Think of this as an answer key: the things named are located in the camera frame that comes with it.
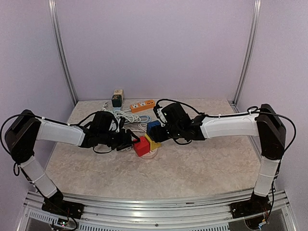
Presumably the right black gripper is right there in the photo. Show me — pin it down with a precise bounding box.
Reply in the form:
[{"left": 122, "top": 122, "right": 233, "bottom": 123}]
[{"left": 149, "top": 124, "right": 182, "bottom": 142}]

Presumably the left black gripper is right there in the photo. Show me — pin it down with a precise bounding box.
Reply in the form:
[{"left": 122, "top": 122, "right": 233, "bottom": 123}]
[{"left": 99, "top": 128, "right": 140, "bottom": 151}]

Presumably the blue cube socket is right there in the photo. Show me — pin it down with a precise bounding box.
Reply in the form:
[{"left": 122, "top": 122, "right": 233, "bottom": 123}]
[{"left": 146, "top": 120, "right": 161, "bottom": 135}]

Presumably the yellow cube socket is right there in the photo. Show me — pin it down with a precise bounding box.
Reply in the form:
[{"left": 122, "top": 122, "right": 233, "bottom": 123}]
[{"left": 144, "top": 134, "right": 161, "bottom": 151}]

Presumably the red cube socket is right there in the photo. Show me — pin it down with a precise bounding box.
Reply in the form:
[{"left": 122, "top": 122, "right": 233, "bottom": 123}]
[{"left": 133, "top": 136, "right": 150, "bottom": 157}]

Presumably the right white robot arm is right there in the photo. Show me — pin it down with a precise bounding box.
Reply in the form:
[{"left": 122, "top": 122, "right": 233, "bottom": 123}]
[{"left": 146, "top": 100, "right": 289, "bottom": 214}]

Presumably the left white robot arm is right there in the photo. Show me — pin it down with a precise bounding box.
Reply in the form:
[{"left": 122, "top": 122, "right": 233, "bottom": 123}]
[{"left": 0, "top": 110, "right": 140, "bottom": 214}]

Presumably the white round socket base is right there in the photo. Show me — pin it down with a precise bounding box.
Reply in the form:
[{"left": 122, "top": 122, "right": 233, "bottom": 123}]
[{"left": 141, "top": 148, "right": 158, "bottom": 160}]

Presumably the dark green cube socket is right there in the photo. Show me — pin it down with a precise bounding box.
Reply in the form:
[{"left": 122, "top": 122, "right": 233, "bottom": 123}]
[{"left": 111, "top": 95, "right": 123, "bottom": 108}]

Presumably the beige cube socket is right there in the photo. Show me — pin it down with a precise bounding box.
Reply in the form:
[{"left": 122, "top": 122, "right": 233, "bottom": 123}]
[{"left": 114, "top": 89, "right": 124, "bottom": 100}]

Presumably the orange power strip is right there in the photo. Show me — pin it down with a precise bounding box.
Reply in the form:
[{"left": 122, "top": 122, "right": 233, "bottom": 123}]
[{"left": 130, "top": 100, "right": 155, "bottom": 113}]

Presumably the pinkish white cable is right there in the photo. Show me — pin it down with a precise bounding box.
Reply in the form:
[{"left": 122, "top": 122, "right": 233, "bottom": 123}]
[{"left": 131, "top": 122, "right": 149, "bottom": 133}]

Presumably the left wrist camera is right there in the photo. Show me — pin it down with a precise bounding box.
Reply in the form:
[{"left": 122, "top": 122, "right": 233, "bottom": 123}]
[{"left": 110, "top": 116, "right": 126, "bottom": 132}]

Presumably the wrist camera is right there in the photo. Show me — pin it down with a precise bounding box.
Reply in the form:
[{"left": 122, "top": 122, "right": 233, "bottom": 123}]
[
  {"left": 153, "top": 104, "right": 167, "bottom": 126},
  {"left": 110, "top": 116, "right": 126, "bottom": 132}
]

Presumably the white coiled cable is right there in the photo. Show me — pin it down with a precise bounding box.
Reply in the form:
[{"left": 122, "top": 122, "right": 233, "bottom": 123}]
[{"left": 101, "top": 102, "right": 142, "bottom": 125}]

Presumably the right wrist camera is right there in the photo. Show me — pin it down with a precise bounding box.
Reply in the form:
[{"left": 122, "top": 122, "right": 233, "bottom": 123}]
[{"left": 153, "top": 104, "right": 167, "bottom": 126}]

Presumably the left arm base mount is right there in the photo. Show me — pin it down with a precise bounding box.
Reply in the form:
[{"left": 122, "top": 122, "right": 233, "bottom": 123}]
[{"left": 42, "top": 201, "right": 84, "bottom": 219}]

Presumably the front aluminium rail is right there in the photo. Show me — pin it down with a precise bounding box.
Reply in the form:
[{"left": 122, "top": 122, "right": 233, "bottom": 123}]
[{"left": 17, "top": 189, "right": 299, "bottom": 231}]

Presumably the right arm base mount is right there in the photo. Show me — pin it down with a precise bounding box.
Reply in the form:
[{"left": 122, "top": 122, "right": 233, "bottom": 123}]
[{"left": 230, "top": 200, "right": 271, "bottom": 219}]

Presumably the left aluminium frame post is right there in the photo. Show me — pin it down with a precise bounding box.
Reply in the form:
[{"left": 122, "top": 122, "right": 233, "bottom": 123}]
[{"left": 48, "top": 0, "right": 78, "bottom": 106}]

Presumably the aluminium frame post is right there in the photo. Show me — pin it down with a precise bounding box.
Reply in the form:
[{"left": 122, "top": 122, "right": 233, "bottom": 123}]
[
  {"left": 232, "top": 0, "right": 262, "bottom": 106},
  {"left": 48, "top": 0, "right": 78, "bottom": 106}
]

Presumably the right aluminium frame post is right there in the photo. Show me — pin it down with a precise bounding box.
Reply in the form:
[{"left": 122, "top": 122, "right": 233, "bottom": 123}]
[{"left": 232, "top": 0, "right": 262, "bottom": 106}]

